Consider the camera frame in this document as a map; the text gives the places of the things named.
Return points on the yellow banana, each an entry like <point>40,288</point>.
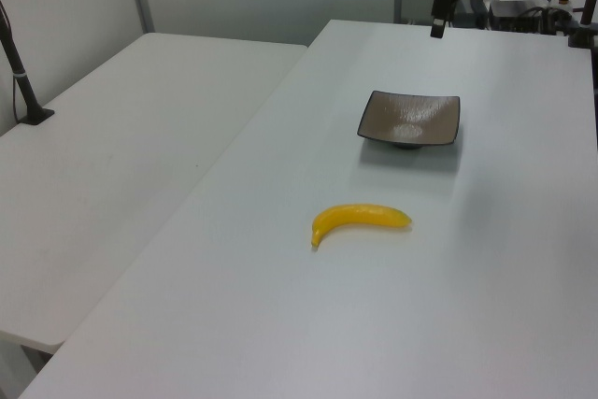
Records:
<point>348,216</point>

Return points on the square brown ceramic plate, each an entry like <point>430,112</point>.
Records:
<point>411,118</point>

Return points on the black electronics box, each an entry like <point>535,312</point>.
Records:
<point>514,16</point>

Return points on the white side table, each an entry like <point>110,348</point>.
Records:
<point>107,161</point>

